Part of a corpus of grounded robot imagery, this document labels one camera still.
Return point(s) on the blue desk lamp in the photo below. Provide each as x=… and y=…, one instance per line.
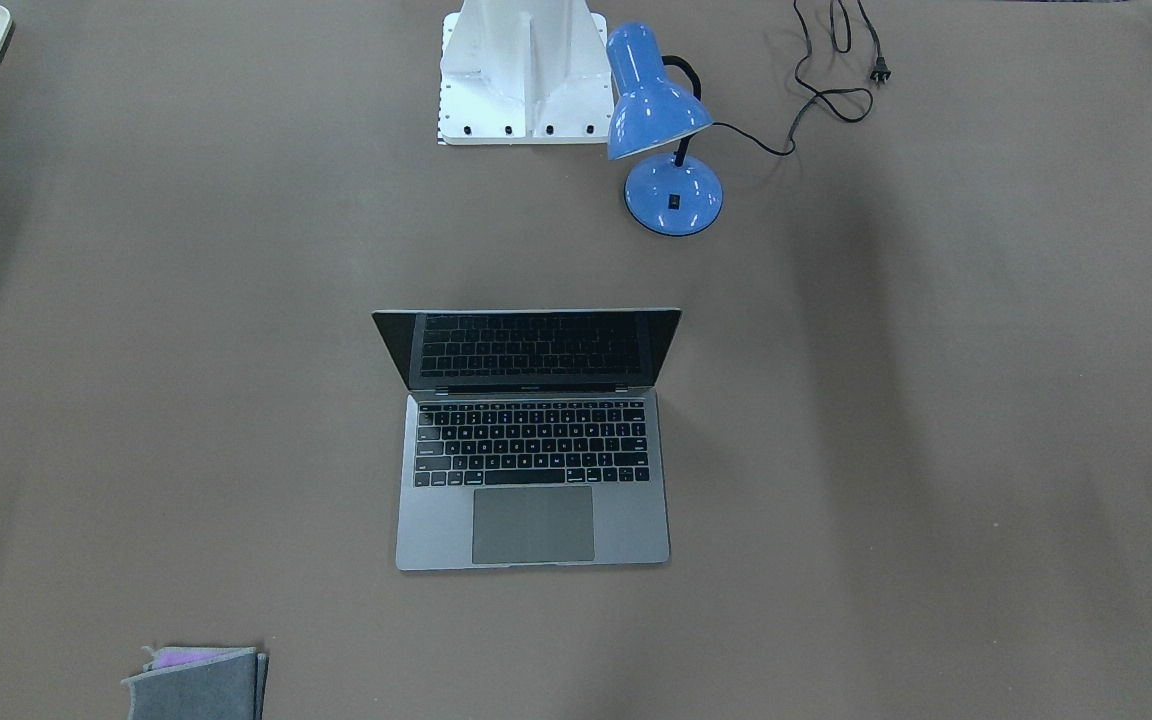
x=657, y=112

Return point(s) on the grey laptop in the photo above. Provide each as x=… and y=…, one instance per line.
x=531, y=437

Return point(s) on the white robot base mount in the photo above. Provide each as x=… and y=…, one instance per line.
x=531, y=72

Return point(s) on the grey felt pouch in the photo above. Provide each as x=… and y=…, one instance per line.
x=199, y=683

